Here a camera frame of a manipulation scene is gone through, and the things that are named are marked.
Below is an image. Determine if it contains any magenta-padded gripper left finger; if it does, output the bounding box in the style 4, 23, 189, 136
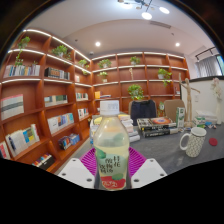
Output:
57, 147, 101, 190

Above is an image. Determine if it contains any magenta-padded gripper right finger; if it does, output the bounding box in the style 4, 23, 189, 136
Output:
128, 146, 168, 190

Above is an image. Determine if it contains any clear drink bottle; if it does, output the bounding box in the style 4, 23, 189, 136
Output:
92, 99, 131, 192

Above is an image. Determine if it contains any stack of dark books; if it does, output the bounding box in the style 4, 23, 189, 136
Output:
136, 116, 179, 138

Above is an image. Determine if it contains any stack of colourful books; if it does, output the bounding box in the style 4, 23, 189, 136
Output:
89, 113, 141, 144

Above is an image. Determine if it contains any white mug, triangle pattern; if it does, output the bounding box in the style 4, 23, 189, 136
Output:
179, 126, 208, 158

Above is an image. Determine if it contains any dark office chair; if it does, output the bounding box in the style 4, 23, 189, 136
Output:
129, 99, 158, 127

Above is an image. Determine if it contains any tan chair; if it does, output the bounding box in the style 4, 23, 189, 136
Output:
163, 99, 186, 123

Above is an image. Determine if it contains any flat round red coaster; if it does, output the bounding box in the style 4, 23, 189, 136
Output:
208, 137, 219, 147

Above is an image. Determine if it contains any small green box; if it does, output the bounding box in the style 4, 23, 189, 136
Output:
194, 115, 207, 128

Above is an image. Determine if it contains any stack of white books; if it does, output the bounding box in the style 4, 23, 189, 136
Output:
195, 109, 219, 126

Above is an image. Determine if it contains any wooden artist mannequin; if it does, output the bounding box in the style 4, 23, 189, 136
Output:
178, 73, 202, 128

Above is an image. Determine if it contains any white desk partition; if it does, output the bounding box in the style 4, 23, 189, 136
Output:
179, 75, 224, 128

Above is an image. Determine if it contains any grey window curtain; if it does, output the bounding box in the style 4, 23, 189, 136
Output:
196, 54, 223, 78

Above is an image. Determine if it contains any window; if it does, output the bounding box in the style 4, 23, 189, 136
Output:
216, 53, 224, 76

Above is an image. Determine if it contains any ceiling air vent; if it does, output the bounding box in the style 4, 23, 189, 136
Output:
149, 20, 172, 30

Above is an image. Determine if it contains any branched ceiling lamp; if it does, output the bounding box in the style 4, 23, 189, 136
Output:
117, 0, 171, 20

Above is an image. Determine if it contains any wooden wall shelf unit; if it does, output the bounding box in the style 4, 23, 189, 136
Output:
0, 28, 190, 174

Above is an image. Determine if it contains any black track light rail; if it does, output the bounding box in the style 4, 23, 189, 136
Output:
194, 46, 221, 61

